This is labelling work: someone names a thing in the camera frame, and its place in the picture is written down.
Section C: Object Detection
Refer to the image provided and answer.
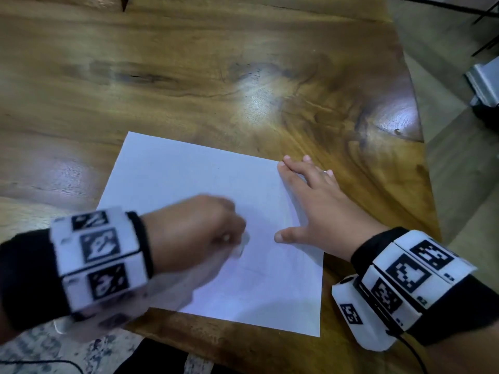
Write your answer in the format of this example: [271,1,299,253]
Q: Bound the person's left hand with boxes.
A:
[140,194,249,275]

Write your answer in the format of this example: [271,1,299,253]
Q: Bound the black metal rods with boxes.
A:
[384,0,499,57]

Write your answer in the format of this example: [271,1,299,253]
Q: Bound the person's right forearm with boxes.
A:
[405,321,499,374]

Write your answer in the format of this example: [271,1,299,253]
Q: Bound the patterned grey trousers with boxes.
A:
[0,317,213,374]

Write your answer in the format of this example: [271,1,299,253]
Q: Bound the small white eraser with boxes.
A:
[223,230,251,259]

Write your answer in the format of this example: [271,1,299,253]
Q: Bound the thin black cable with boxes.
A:
[0,359,85,374]
[386,330,430,374]

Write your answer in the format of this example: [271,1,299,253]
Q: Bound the black garment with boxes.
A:
[112,338,238,374]

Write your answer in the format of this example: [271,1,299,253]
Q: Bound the person's right hand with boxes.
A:
[274,154,391,262]

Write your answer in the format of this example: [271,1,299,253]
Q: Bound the white paper sheet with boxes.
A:
[96,131,325,338]

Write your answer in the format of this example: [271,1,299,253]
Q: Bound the white marker-covered wrist tracker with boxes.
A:
[331,230,478,352]
[50,208,156,332]

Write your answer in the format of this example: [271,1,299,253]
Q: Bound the black wrist band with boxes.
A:
[0,211,155,334]
[350,227,499,347]

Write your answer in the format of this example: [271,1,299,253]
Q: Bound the grey metal box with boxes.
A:
[465,55,499,108]

